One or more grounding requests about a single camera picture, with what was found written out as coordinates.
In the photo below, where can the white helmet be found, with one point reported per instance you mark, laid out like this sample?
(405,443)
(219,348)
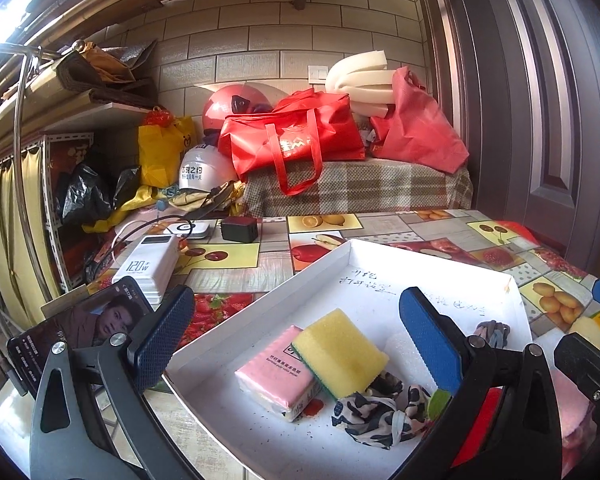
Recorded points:
(205,167)

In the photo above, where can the white tray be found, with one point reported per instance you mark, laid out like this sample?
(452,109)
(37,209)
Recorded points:
(380,280)

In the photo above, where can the pink helmet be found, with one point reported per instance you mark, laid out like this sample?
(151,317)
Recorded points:
(220,110)

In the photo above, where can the white round charger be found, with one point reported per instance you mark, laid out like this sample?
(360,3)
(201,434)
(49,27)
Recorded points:
(190,230)

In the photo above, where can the red nonwoven bag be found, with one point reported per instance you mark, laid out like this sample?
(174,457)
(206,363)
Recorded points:
(420,130)

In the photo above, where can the yellow plastic sheet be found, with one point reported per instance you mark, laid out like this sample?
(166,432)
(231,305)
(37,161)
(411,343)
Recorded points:
(130,202)

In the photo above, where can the black plastic bag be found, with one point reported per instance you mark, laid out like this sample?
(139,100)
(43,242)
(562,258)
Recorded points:
(85,195)
(126,182)

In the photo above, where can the white foam roll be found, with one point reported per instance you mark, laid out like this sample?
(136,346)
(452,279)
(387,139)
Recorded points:
(360,80)

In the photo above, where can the red plastic bag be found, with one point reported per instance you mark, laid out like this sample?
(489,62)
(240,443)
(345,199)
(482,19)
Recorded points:
(517,230)

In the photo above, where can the chrome rack pole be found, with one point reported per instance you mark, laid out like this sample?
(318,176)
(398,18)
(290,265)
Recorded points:
(15,160)

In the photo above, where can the white power bank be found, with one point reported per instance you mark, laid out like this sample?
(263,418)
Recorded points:
(147,265)

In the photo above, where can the camouflage scrunchie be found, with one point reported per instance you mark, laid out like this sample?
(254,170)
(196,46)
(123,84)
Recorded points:
(375,410)

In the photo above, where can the black smartphone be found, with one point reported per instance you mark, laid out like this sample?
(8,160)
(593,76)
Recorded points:
(90,320)

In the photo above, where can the yellow curtain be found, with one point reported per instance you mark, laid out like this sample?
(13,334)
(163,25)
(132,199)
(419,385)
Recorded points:
(27,210)

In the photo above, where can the fruit print tablecloth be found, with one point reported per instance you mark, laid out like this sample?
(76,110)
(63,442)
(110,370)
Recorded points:
(380,227)

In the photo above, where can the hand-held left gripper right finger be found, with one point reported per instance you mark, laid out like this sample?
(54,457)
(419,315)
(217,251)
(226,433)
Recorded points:
(430,340)

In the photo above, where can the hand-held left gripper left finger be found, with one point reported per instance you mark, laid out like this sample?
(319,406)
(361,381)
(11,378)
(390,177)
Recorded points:
(165,340)

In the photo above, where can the yellow shopping bag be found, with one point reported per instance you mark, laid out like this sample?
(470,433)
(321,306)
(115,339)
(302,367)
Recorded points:
(160,155)

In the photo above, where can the brown panelled door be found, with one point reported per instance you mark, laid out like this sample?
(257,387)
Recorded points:
(540,110)

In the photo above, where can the white wall switch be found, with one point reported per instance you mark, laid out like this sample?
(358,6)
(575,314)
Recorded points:
(318,73)

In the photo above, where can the red tote bag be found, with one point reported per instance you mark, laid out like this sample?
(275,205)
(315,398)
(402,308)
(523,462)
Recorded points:
(290,140)

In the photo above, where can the pink tissue pack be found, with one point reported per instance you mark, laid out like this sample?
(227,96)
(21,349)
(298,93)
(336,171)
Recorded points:
(275,380)

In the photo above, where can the plaid cloth cover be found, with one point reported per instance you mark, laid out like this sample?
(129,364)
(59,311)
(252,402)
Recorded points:
(370,185)

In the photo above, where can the black power adapter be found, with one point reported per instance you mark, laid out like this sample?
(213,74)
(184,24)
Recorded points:
(240,230)

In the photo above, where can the yellow sponge with green scourer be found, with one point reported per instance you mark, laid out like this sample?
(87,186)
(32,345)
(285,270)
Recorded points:
(342,347)

